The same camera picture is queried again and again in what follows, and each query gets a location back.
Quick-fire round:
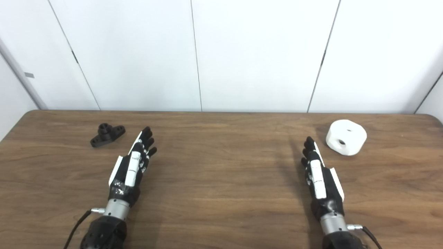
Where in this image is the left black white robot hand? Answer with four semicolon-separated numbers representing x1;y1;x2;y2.
108;127;158;208

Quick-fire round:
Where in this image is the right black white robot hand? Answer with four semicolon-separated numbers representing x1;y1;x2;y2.
300;136;345;222

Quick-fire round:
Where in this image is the black flanged holder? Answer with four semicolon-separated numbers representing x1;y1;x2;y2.
90;123;126;148

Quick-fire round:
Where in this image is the round white piece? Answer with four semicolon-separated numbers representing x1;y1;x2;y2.
326;119;367;156

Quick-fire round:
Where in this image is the grey wall corner trim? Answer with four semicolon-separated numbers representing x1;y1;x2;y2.
0;37;48;110

